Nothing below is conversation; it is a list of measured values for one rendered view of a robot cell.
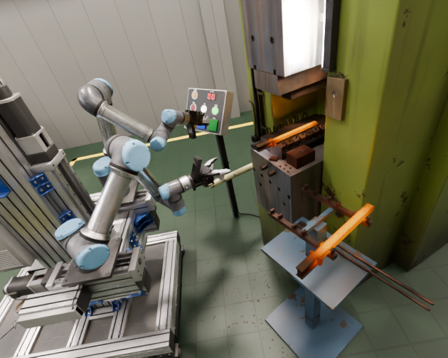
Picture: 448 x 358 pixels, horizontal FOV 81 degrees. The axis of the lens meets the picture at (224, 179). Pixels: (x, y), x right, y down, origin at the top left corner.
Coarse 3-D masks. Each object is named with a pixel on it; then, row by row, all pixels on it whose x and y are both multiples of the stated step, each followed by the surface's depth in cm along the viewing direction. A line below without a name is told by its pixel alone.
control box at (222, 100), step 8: (192, 88) 180; (192, 96) 180; (200, 96) 176; (216, 96) 168; (224, 96) 164; (232, 96) 168; (200, 104) 177; (208, 104) 172; (216, 104) 169; (224, 104) 165; (232, 104) 171; (208, 112) 173; (224, 112) 166; (224, 120) 168; (224, 128) 170
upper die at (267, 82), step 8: (320, 64) 124; (256, 72) 130; (264, 72) 124; (304, 72) 122; (312, 72) 124; (320, 72) 126; (328, 72) 128; (256, 80) 133; (264, 80) 126; (272, 80) 120; (280, 80) 118; (288, 80) 120; (296, 80) 122; (304, 80) 124; (312, 80) 126; (264, 88) 129; (272, 88) 123; (280, 88) 120; (288, 88) 122; (296, 88) 124
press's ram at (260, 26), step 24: (240, 0) 117; (264, 0) 104; (288, 0) 97; (312, 0) 101; (264, 24) 110; (288, 24) 101; (312, 24) 106; (264, 48) 116; (288, 48) 106; (312, 48) 112; (288, 72) 112
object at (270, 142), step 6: (300, 126) 149; (306, 126) 148; (288, 132) 146; (294, 132) 145; (270, 138) 143; (276, 138) 143; (282, 138) 143; (258, 144) 141; (264, 144) 140; (270, 144) 142; (258, 150) 140
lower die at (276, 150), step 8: (304, 120) 160; (312, 120) 156; (288, 128) 154; (296, 128) 152; (312, 128) 148; (320, 128) 147; (264, 136) 153; (272, 136) 149; (288, 136) 144; (304, 136) 142; (312, 136) 144; (280, 144) 140; (288, 144) 139; (296, 144) 141; (272, 152) 148; (280, 152) 140
